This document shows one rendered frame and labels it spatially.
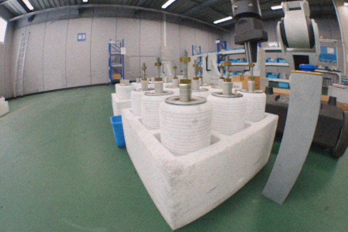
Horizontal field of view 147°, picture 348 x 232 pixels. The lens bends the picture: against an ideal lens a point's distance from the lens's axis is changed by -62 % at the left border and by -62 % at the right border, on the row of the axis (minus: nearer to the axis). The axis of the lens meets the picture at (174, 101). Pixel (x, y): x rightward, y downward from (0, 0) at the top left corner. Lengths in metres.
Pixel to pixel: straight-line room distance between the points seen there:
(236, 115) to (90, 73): 6.39
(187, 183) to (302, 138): 0.24
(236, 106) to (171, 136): 0.14
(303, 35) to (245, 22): 0.30
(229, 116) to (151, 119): 0.17
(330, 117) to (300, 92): 0.38
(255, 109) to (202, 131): 0.21
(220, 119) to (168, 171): 0.16
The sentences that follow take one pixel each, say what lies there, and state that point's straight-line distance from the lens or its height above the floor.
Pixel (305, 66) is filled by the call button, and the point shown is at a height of 0.32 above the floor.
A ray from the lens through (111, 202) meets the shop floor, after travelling 0.39.
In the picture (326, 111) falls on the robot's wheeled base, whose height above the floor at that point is 0.19.
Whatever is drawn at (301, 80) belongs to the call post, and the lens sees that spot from 0.30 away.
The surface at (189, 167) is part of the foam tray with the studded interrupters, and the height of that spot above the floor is 0.18.
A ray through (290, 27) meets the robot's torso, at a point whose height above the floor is 0.51.
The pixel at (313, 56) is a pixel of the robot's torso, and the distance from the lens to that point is 0.70.
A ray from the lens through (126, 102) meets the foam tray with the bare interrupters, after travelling 0.69.
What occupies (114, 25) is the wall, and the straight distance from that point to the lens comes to 7.03.
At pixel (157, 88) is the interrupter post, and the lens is 0.33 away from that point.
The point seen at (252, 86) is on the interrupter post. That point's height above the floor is 0.27.
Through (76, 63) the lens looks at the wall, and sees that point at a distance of 6.61.
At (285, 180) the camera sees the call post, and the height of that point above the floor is 0.08.
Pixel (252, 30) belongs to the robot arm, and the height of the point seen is 0.42.
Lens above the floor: 0.30
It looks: 11 degrees down
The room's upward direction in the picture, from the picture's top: 1 degrees counter-clockwise
